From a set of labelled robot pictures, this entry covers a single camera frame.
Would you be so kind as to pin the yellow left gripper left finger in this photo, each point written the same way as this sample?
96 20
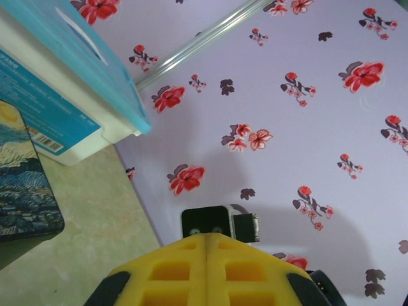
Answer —
178 287

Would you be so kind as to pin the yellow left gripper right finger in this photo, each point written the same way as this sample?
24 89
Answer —
242 287

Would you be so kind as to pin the starry night patterned box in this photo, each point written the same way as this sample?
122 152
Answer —
22 191

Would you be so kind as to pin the white storage box blue lid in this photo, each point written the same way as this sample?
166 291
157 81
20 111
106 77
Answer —
63 95

